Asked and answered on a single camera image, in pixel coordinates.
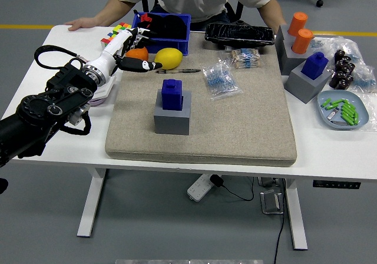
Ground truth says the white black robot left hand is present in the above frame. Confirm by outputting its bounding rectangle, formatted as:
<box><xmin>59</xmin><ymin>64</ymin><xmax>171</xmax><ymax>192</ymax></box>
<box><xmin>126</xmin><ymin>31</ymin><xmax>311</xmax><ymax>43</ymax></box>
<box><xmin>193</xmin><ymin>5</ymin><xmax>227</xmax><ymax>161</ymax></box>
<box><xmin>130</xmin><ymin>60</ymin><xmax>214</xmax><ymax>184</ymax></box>
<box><xmin>88</xmin><ymin>27</ymin><xmax>163</xmax><ymax>81</ymax></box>

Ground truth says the person's right hand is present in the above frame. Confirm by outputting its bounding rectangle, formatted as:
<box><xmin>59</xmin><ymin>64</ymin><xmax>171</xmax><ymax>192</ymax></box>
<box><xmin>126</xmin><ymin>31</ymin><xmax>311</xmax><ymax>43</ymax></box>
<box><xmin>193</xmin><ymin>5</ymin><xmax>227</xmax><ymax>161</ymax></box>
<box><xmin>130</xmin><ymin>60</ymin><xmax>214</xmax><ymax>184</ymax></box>
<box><xmin>64</xmin><ymin>16</ymin><xmax>97</xmax><ymax>32</ymax></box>

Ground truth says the blue seal stamp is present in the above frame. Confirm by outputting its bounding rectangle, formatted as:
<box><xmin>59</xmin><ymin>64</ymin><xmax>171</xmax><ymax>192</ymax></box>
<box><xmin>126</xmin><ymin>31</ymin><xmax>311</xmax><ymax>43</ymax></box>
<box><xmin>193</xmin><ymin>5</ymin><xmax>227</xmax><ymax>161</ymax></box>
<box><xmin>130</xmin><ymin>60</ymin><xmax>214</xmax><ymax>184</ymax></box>
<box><xmin>300</xmin><ymin>51</ymin><xmax>329</xmax><ymax>81</ymax></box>
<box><xmin>161</xmin><ymin>79</ymin><xmax>184</xmax><ymax>111</ymax></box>

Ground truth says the grey square seal holder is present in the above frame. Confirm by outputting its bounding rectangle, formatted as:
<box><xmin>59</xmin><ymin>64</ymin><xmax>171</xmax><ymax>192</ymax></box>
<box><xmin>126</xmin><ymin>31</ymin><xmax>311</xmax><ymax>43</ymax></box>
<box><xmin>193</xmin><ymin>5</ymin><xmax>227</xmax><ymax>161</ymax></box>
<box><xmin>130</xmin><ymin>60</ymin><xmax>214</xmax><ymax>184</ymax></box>
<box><xmin>153</xmin><ymin>89</ymin><xmax>192</xmax><ymax>136</ymax></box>
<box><xmin>284</xmin><ymin>61</ymin><xmax>333</xmax><ymax>104</ymax></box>

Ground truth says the multicoloured puzzle cube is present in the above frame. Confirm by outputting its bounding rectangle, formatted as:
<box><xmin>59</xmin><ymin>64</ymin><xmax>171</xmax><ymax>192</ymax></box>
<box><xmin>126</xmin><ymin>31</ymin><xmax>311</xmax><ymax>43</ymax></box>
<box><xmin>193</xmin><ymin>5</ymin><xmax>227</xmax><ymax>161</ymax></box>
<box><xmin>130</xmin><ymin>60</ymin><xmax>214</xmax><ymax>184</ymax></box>
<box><xmin>111</xmin><ymin>22</ymin><xmax>133</xmax><ymax>37</ymax></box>
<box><xmin>100</xmin><ymin>31</ymin><xmax>120</xmax><ymax>48</ymax></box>

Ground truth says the orange fruit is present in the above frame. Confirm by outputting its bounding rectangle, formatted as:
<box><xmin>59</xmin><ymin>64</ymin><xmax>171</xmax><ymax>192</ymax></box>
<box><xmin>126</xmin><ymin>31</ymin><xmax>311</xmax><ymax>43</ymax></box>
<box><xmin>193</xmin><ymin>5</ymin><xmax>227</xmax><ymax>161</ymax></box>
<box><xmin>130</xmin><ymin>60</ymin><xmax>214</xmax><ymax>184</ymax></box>
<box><xmin>125</xmin><ymin>46</ymin><xmax>150</xmax><ymax>61</ymax></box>

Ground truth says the yellow lemon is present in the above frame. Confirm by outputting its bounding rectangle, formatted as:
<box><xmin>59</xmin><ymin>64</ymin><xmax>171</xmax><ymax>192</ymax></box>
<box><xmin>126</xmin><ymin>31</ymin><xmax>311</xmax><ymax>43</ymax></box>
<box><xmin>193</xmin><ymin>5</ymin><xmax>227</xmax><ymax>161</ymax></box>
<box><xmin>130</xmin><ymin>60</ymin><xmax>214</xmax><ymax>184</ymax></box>
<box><xmin>154</xmin><ymin>48</ymin><xmax>184</xmax><ymax>70</ymax></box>

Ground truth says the blue plastic bin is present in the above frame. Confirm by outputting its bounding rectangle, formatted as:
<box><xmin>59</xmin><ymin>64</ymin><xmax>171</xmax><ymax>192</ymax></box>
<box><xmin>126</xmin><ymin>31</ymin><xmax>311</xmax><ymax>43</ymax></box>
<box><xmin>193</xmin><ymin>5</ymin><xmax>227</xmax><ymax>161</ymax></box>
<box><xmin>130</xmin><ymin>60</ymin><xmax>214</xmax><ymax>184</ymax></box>
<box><xmin>131</xmin><ymin>12</ymin><xmax>191</xmax><ymax>56</ymax></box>

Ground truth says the black fabric bundle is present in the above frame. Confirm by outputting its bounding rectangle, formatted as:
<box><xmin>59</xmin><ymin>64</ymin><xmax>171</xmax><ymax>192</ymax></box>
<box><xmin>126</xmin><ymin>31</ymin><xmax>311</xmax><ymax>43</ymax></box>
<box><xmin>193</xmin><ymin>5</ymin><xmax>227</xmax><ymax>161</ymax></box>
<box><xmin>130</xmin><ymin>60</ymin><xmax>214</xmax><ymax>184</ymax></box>
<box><xmin>134</xmin><ymin>9</ymin><xmax>188</xmax><ymax>41</ymax></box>

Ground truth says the black grey pen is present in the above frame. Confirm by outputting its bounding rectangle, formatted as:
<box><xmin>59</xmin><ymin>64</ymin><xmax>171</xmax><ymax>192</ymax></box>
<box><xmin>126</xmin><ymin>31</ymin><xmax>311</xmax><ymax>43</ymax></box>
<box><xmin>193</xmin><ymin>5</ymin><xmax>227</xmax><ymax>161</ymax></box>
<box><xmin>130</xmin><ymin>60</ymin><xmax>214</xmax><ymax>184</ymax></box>
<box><xmin>155</xmin><ymin>68</ymin><xmax>202</xmax><ymax>74</ymax></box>

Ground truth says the clear bag of blue resistors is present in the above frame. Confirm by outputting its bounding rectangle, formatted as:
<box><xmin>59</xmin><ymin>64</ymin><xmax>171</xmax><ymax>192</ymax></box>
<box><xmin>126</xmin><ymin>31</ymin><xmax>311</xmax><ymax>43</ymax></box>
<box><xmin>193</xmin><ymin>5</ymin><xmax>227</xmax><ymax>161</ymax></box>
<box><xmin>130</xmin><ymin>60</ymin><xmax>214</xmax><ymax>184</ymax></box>
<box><xmin>309</xmin><ymin>33</ymin><xmax>357</xmax><ymax>52</ymax></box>
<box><xmin>352</xmin><ymin>63</ymin><xmax>377</xmax><ymax>94</ymax></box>
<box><xmin>202</xmin><ymin>62</ymin><xmax>244</xmax><ymax>101</ymax></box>

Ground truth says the black glossy mirror device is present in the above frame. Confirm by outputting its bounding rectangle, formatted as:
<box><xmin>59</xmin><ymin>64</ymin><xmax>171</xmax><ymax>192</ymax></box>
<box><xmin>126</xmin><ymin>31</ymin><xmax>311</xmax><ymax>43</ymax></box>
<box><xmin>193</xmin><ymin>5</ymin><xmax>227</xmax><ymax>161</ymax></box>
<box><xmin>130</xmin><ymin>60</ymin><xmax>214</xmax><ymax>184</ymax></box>
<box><xmin>204</xmin><ymin>19</ymin><xmax>276</xmax><ymax>52</ymax></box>

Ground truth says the black chair of person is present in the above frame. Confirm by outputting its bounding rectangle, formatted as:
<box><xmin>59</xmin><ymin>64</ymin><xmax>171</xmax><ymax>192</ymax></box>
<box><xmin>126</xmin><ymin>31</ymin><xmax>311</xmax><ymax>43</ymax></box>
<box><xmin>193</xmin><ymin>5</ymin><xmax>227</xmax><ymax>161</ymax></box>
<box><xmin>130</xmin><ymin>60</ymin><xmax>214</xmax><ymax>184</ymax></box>
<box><xmin>140</xmin><ymin>0</ymin><xmax>245</xmax><ymax>25</ymax></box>

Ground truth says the clear bag of tan resistors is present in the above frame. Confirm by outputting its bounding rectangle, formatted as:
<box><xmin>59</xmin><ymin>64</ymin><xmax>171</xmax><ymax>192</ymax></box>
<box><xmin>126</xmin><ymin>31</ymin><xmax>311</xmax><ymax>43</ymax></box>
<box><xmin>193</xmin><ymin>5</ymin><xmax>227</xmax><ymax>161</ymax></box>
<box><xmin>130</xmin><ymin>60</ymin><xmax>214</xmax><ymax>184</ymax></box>
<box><xmin>219</xmin><ymin>48</ymin><xmax>262</xmax><ymax>70</ymax></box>

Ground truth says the beige textured mat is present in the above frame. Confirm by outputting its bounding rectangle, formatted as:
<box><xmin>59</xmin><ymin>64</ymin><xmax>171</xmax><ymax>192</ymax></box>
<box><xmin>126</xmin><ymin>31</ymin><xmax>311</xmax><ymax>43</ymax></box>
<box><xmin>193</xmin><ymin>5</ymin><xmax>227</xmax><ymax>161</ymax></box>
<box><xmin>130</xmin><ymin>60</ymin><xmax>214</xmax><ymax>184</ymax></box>
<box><xmin>105</xmin><ymin>31</ymin><xmax>297</xmax><ymax>168</ymax></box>

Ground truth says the white table leg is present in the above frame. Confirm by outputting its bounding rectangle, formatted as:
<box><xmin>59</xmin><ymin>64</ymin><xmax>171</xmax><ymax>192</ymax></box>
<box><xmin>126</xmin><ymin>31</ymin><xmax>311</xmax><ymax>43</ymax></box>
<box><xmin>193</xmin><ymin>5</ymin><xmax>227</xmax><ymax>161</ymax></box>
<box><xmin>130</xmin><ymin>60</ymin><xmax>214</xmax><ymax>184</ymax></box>
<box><xmin>284</xmin><ymin>177</ymin><xmax>309</xmax><ymax>250</ymax></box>
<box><xmin>77</xmin><ymin>168</ymin><xmax>108</xmax><ymax>237</ymax></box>

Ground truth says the white power strip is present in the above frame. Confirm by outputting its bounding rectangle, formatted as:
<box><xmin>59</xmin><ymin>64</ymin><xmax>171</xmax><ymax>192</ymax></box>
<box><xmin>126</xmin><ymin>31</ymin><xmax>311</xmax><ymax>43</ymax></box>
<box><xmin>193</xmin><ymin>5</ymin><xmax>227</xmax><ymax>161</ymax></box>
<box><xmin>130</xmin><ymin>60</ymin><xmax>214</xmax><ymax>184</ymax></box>
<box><xmin>187</xmin><ymin>174</ymin><xmax>214</xmax><ymax>202</ymax></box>

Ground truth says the black power adapter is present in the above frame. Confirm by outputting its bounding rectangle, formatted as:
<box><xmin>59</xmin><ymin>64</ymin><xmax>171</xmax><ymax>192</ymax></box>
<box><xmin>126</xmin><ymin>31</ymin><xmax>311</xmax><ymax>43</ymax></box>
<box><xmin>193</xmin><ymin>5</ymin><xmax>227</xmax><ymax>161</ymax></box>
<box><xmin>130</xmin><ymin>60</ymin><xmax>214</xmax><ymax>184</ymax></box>
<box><xmin>209</xmin><ymin>174</ymin><xmax>224</xmax><ymax>188</ymax></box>

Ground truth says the grey block with two holes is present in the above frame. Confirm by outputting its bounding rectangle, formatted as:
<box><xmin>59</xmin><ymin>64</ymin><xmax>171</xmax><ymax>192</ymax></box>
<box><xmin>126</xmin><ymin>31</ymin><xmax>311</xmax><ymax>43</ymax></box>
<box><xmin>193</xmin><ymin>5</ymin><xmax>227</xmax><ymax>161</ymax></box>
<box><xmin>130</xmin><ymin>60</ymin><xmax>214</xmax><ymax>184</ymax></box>
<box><xmin>275</xmin><ymin>24</ymin><xmax>315</xmax><ymax>76</ymax></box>

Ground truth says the orange cylinder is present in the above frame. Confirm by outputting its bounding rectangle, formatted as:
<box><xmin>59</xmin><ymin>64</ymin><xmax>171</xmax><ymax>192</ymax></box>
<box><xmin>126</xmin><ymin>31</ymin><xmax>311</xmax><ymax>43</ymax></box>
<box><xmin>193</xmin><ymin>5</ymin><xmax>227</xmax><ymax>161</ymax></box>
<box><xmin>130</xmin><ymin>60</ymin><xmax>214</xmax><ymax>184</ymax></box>
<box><xmin>291</xmin><ymin>28</ymin><xmax>315</xmax><ymax>55</ymax></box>
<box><xmin>287</xmin><ymin>12</ymin><xmax>309</xmax><ymax>37</ymax></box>

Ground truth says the light blue plate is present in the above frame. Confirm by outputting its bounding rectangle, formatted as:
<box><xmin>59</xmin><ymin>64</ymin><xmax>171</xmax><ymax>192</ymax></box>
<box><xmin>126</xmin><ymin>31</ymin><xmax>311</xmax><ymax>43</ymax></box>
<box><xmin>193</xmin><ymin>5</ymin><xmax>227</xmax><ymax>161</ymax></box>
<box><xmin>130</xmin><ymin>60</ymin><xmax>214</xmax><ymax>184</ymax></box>
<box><xmin>317</xmin><ymin>90</ymin><xmax>369</xmax><ymax>131</ymax></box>

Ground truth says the black table control panel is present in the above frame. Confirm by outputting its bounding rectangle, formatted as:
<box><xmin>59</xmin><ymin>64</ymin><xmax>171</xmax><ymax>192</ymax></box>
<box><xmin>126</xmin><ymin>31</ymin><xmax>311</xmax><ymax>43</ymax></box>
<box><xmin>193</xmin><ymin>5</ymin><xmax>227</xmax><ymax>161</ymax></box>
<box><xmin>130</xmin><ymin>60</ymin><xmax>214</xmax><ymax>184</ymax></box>
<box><xmin>312</xmin><ymin>180</ymin><xmax>362</xmax><ymax>190</ymax></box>

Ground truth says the empty clear plastic bag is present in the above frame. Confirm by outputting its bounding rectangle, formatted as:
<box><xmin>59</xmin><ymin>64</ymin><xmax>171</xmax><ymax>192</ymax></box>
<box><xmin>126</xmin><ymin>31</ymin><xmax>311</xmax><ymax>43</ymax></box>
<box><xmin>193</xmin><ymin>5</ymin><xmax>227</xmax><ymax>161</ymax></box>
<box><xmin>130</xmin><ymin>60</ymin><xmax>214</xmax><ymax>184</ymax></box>
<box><xmin>358</xmin><ymin>92</ymin><xmax>377</xmax><ymax>133</ymax></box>

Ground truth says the white wall panel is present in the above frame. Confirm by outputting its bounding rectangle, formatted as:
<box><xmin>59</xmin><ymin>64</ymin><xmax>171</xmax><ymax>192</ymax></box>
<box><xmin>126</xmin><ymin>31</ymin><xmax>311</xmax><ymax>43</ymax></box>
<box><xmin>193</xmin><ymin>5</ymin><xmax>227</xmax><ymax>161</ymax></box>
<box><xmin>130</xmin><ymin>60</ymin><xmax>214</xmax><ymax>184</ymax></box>
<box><xmin>92</xmin><ymin>78</ymin><xmax>117</xmax><ymax>101</ymax></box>

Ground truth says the thin black adapter cable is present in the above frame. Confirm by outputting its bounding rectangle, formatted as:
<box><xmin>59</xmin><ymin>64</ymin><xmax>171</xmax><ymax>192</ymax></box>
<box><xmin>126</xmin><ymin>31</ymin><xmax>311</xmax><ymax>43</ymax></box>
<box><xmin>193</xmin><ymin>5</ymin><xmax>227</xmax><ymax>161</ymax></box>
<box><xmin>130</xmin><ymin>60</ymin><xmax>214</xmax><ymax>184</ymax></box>
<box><xmin>222</xmin><ymin>175</ymin><xmax>256</xmax><ymax>202</ymax></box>

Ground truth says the long black power cable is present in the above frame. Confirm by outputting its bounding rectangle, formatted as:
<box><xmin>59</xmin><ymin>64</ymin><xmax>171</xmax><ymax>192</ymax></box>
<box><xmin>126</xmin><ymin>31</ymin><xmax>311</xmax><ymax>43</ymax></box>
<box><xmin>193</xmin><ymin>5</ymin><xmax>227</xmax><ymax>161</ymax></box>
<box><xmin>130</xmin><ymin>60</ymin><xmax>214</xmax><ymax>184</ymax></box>
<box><xmin>272</xmin><ymin>178</ymin><xmax>287</xmax><ymax>264</ymax></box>

